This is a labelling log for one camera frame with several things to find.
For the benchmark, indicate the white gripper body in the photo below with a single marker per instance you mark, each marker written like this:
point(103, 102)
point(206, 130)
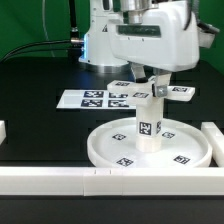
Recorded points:
point(161, 40)

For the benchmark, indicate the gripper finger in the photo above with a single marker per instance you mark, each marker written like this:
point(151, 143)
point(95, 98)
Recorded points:
point(161, 83)
point(138, 73)

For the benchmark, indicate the white cross-shaped table base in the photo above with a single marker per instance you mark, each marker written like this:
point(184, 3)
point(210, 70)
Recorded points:
point(143, 93)

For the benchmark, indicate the white round table top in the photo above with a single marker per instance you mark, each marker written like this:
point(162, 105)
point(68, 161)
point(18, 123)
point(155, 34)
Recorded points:
point(113, 144)

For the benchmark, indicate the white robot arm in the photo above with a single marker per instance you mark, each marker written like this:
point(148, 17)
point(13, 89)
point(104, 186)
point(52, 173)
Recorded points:
point(97, 52)

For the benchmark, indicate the white marker plate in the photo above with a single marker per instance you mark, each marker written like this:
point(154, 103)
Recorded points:
point(92, 99)

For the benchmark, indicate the white right fence bar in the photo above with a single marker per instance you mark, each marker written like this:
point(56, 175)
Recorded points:
point(216, 140)

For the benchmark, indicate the white fence bar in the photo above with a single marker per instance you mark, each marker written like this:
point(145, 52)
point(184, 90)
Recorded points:
point(216, 140)
point(73, 181)

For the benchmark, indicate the white left fence block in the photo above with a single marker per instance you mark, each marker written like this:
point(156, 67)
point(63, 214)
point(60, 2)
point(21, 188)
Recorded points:
point(2, 131)

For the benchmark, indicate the white front fence bar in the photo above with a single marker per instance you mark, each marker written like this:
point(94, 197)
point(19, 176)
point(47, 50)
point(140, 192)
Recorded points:
point(73, 181)

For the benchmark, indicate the black cable connector post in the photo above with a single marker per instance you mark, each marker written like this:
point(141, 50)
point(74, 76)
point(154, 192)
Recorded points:
point(74, 33)

